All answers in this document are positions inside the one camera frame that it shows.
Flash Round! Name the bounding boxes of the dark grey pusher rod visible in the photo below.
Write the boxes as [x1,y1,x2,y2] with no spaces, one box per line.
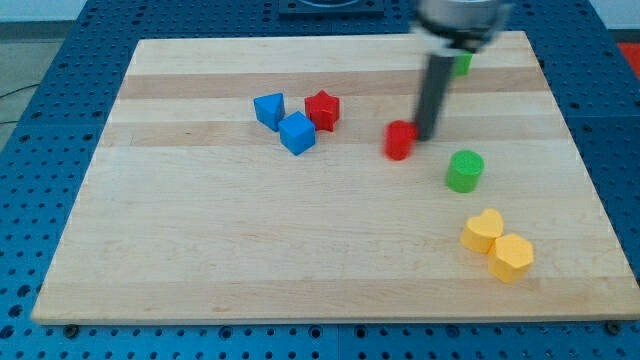
[414,49,456,141]

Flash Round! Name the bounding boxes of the red cylinder block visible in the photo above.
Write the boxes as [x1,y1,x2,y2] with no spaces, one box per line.
[383,120,417,161]

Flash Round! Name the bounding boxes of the green block behind arm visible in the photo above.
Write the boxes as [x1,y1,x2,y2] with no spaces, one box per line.
[452,52,473,77]

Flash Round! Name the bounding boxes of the green cylinder block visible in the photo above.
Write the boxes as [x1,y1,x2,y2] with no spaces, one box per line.
[445,150,485,193]

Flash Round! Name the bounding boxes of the red star block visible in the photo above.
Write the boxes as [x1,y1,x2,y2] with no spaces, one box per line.
[304,90,340,132]

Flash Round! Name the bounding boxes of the blue cube block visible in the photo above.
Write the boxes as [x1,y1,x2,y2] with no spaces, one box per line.
[279,111,316,156]

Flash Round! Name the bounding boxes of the yellow heart block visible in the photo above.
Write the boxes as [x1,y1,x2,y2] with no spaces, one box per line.
[460,208,504,254]

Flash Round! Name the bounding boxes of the blue triangle block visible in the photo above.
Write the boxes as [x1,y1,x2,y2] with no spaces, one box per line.
[253,93,285,132]

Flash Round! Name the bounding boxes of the wooden board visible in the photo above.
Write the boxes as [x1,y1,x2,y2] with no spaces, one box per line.
[31,31,639,325]

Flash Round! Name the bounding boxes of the yellow hexagon block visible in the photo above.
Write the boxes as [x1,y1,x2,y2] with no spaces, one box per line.
[487,233,535,283]

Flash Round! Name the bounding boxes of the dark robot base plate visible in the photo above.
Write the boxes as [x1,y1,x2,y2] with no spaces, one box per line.
[277,0,385,16]

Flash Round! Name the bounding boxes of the black cable on floor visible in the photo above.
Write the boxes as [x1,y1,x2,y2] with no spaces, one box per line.
[0,82,40,126]

